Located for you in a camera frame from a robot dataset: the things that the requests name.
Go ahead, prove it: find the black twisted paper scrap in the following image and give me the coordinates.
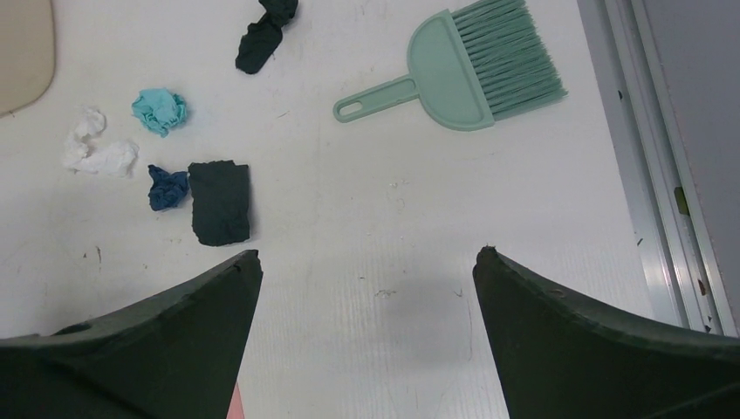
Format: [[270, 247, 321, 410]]
[[235, 0, 298, 75]]

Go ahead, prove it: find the white paper scrap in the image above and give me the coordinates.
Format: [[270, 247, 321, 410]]
[[61, 106, 139, 178]]

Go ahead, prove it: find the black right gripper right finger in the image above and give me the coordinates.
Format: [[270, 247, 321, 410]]
[[472, 246, 739, 418]]

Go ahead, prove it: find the light blue paper scrap upper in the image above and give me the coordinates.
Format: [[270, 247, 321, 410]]
[[131, 88, 188, 138]]

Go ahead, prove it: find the aluminium frame rail right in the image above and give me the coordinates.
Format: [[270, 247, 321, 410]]
[[579, 1, 739, 336]]

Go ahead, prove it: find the beige plastic waste bin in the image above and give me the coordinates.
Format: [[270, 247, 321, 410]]
[[1, 0, 56, 115]]

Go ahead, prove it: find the dark blue paper scrap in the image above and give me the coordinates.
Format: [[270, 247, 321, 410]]
[[147, 165, 189, 211]]

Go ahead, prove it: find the mint green hand brush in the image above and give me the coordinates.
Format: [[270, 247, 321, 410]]
[[333, 0, 567, 132]]

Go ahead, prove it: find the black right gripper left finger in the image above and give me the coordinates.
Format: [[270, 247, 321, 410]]
[[1, 250, 263, 418]]

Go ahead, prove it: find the black flat paper scrap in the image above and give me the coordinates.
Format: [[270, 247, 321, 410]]
[[188, 161, 250, 247]]

